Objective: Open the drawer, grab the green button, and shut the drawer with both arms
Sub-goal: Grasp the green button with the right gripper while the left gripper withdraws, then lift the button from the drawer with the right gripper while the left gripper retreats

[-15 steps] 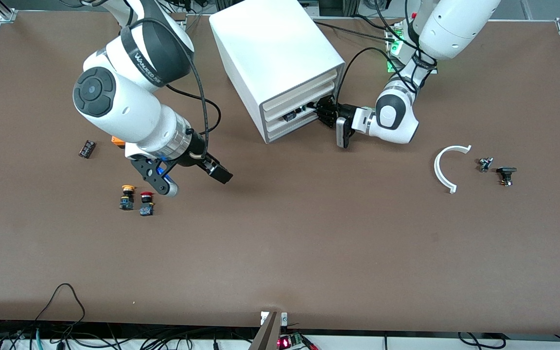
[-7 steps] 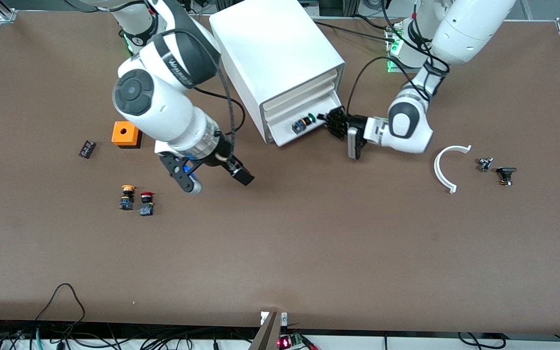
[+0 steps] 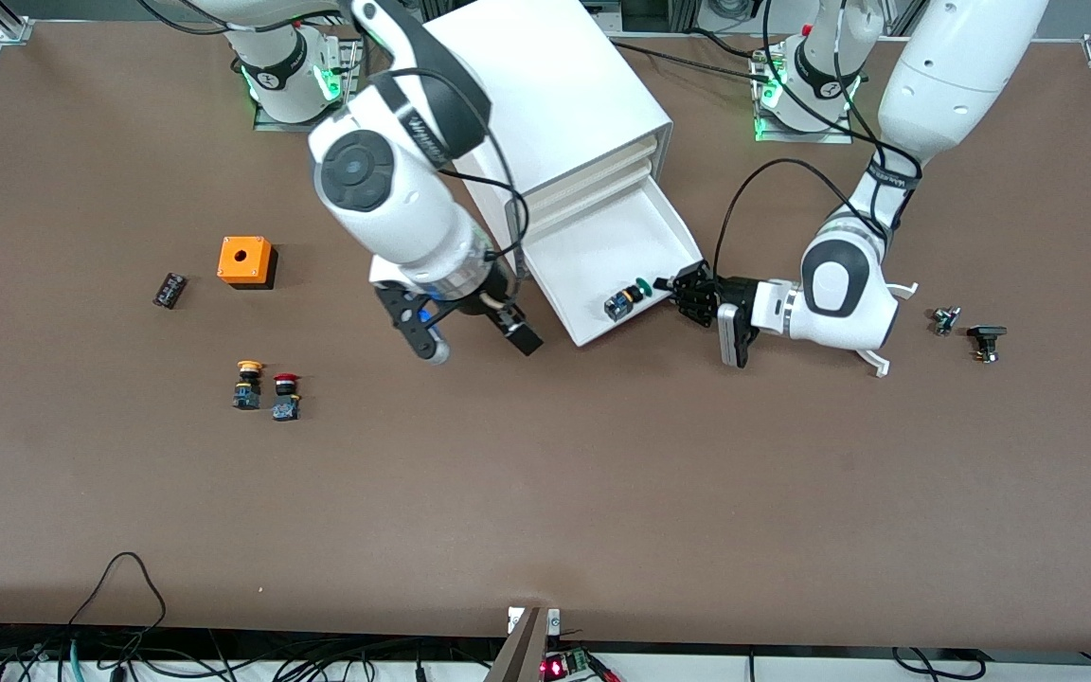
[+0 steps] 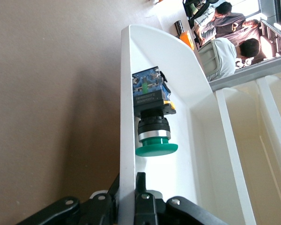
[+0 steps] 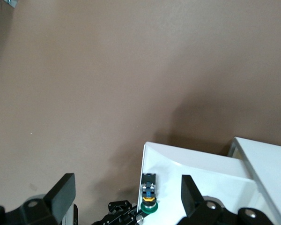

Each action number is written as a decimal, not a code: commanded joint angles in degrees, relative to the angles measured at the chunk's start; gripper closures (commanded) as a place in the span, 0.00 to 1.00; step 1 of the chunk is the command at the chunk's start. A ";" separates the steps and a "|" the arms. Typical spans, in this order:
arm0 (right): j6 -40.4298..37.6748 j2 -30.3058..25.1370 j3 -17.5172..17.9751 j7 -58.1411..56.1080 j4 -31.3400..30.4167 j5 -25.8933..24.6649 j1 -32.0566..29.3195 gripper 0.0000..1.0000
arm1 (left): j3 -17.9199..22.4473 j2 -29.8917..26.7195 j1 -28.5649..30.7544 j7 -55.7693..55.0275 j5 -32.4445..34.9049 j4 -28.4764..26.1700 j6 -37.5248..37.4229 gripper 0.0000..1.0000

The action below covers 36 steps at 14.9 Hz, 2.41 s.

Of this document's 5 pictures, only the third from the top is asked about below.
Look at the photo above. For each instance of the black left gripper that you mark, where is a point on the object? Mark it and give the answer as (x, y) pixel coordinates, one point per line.
(733, 293)

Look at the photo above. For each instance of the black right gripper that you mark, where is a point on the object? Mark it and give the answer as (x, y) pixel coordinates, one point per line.
(495, 300)

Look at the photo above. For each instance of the green mushroom push button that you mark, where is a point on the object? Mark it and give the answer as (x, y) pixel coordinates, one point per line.
(623, 303)

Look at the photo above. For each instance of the white plastic drawer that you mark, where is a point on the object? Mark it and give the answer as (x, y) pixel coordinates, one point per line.
(602, 167)
(602, 192)
(602, 256)

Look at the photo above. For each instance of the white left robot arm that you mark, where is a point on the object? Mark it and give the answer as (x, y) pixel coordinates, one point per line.
(943, 85)

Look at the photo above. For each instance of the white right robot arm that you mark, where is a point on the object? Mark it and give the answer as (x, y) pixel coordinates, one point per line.
(384, 218)

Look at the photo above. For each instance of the red mushroom push button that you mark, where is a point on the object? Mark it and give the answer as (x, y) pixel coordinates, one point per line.
(286, 398)

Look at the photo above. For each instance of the white drawer cabinet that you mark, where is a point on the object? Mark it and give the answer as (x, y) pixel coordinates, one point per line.
(555, 76)

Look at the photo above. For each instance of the yellow mushroom push button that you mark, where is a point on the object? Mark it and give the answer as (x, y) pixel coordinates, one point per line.
(247, 384)

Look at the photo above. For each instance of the white curved plastic piece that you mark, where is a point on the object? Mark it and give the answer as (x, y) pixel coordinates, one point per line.
(877, 361)

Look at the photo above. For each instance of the aluminium profile bar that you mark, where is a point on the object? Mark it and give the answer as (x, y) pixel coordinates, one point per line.
(519, 654)

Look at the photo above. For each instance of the circuit board with red LED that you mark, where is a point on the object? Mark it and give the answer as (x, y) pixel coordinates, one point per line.
(564, 665)

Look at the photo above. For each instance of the dark cylindrical capacitor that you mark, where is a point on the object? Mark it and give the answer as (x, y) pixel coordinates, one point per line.
(169, 290)

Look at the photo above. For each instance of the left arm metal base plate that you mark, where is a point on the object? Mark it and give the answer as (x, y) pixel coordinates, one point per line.
(806, 136)

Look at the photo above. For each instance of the small silver switch component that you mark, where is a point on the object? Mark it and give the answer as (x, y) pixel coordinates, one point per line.
(944, 320)

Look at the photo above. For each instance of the orange button enclosure box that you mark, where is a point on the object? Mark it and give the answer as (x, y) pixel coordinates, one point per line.
(244, 258)

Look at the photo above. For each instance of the small black switch component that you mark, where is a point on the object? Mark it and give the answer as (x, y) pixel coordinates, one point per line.
(985, 339)

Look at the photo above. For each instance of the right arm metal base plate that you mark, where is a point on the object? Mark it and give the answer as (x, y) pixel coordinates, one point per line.
(348, 95)

